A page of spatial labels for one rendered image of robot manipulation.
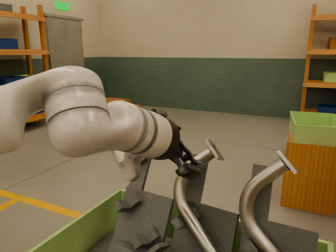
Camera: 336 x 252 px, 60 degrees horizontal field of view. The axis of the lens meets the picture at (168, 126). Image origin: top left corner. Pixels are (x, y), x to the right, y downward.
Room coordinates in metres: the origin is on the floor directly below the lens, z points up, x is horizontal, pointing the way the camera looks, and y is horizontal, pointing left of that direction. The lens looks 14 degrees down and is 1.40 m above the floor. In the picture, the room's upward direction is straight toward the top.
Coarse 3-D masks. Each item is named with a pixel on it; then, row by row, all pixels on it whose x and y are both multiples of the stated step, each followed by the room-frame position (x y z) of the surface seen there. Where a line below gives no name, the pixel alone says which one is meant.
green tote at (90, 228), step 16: (96, 208) 0.76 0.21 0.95; (112, 208) 0.82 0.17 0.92; (80, 224) 0.70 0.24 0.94; (96, 224) 0.75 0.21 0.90; (112, 224) 0.82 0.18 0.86; (240, 224) 0.68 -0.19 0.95; (48, 240) 0.60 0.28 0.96; (64, 240) 0.65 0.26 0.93; (80, 240) 0.69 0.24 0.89; (96, 240) 0.75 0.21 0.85; (320, 240) 0.60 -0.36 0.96
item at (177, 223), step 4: (192, 208) 0.63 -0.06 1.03; (196, 212) 0.62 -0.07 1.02; (176, 216) 0.60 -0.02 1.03; (196, 216) 0.61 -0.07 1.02; (200, 216) 0.63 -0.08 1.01; (172, 220) 0.60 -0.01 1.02; (176, 220) 0.60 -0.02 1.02; (180, 220) 0.60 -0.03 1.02; (172, 224) 0.60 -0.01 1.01; (176, 224) 0.59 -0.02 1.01; (180, 224) 0.59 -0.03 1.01; (184, 224) 0.60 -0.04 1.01; (176, 228) 0.59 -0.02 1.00; (180, 228) 0.60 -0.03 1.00; (220, 248) 0.57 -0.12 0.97
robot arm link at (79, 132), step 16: (64, 112) 0.29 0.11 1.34; (80, 112) 0.29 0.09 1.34; (96, 112) 0.30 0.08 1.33; (112, 112) 0.38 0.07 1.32; (128, 112) 0.38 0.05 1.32; (144, 112) 0.41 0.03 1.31; (48, 128) 0.30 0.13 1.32; (64, 128) 0.28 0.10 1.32; (80, 128) 0.29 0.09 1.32; (96, 128) 0.29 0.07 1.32; (112, 128) 0.31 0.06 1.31; (128, 128) 0.34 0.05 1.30; (144, 128) 0.39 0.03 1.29; (64, 144) 0.28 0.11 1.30; (80, 144) 0.29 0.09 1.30; (96, 144) 0.30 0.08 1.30; (112, 144) 0.33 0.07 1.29; (128, 144) 0.37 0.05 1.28; (144, 144) 0.39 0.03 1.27
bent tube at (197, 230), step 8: (208, 144) 0.64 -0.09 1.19; (200, 152) 0.65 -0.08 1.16; (208, 152) 0.64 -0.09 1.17; (216, 152) 0.63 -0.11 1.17; (200, 160) 0.64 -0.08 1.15; (208, 160) 0.64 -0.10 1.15; (176, 176) 0.65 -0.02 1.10; (176, 184) 0.64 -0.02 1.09; (184, 184) 0.64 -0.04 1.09; (176, 192) 0.63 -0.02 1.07; (184, 192) 0.64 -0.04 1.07; (176, 200) 0.62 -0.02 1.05; (184, 200) 0.62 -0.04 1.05; (176, 208) 0.62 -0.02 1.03; (184, 208) 0.61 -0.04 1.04; (184, 216) 0.60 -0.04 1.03; (192, 216) 0.60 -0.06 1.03; (192, 224) 0.58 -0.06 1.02; (200, 224) 0.59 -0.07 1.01; (192, 232) 0.58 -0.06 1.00; (200, 232) 0.57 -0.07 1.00; (200, 240) 0.56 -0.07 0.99; (208, 240) 0.56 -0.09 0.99; (208, 248) 0.55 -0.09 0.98; (216, 248) 0.55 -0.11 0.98
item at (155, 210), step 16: (144, 160) 0.76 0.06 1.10; (144, 176) 0.74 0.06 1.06; (128, 192) 0.74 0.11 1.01; (144, 192) 0.72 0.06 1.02; (144, 208) 0.70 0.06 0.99; (160, 208) 0.68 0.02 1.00; (128, 224) 0.69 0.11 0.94; (144, 224) 0.68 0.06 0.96; (160, 224) 0.66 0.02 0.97; (112, 240) 0.69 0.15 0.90; (128, 240) 0.67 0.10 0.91; (160, 240) 0.64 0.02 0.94
